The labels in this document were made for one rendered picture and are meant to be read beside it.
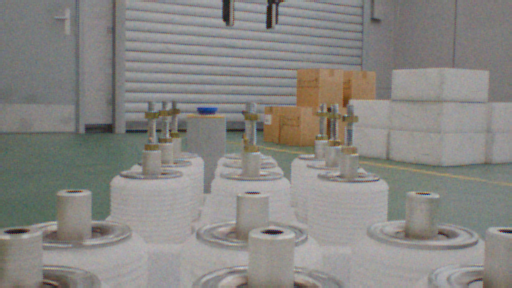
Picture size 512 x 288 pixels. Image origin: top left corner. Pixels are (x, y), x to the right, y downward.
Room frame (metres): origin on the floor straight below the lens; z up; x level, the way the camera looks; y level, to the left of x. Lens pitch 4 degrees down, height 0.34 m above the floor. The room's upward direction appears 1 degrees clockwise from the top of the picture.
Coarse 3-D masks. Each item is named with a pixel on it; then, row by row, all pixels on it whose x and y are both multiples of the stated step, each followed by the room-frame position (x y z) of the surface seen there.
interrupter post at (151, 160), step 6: (144, 150) 0.71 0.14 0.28; (144, 156) 0.69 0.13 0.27; (150, 156) 0.69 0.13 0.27; (156, 156) 0.69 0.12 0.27; (144, 162) 0.69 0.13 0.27; (150, 162) 0.69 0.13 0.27; (156, 162) 0.69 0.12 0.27; (144, 168) 0.69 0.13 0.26; (150, 168) 0.69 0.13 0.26; (156, 168) 0.69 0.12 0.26; (144, 174) 0.69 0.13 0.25; (150, 174) 0.69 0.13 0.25; (156, 174) 0.69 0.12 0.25
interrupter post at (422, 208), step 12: (420, 192) 0.41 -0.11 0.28; (408, 204) 0.40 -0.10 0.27; (420, 204) 0.39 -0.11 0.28; (432, 204) 0.39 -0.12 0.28; (408, 216) 0.40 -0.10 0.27; (420, 216) 0.39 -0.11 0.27; (432, 216) 0.39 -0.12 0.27; (408, 228) 0.40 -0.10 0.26; (420, 228) 0.39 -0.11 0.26; (432, 228) 0.39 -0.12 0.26
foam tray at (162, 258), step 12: (204, 204) 0.92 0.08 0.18; (108, 216) 0.80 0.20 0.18; (204, 216) 0.82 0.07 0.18; (192, 228) 0.75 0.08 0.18; (156, 252) 0.63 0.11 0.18; (168, 252) 0.63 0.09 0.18; (324, 252) 0.64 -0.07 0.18; (336, 252) 0.64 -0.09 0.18; (348, 252) 0.64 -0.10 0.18; (156, 264) 0.63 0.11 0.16; (168, 264) 0.63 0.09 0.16; (180, 264) 0.63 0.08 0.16; (324, 264) 0.63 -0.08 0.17; (336, 264) 0.63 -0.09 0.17; (348, 264) 0.64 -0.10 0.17; (156, 276) 0.63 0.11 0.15; (168, 276) 0.63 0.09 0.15; (336, 276) 0.63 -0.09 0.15; (348, 276) 0.64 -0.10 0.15
